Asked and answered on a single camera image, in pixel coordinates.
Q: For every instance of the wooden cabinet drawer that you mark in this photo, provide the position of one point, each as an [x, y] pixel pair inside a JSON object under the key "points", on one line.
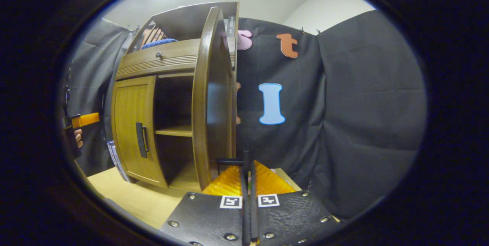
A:
{"points": [[172, 57]]}

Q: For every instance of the blue white book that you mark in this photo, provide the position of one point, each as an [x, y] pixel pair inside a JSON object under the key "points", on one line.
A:
{"points": [[114, 158]]}

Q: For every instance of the blue folded cloth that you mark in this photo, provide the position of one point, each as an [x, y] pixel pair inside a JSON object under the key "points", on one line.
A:
{"points": [[158, 42]]}

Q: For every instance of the stack of brown books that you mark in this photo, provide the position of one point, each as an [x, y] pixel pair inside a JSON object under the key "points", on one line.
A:
{"points": [[153, 36]]}

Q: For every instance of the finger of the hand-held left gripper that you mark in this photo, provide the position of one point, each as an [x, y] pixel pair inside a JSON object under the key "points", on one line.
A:
{"points": [[88, 119]]}

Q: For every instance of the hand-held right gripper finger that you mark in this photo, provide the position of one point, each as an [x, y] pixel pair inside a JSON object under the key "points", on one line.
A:
{"points": [[254, 215], [245, 215]]}

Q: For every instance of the wooden shoe cabinet door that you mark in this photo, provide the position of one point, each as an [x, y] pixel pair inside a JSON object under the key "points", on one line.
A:
{"points": [[219, 116], [128, 123]]}

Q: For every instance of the black backdrop cloth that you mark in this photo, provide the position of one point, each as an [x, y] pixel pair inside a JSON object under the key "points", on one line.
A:
{"points": [[363, 104]]}

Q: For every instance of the wooden double-door shoe cabinet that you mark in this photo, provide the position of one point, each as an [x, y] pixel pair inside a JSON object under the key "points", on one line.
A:
{"points": [[187, 18]]}

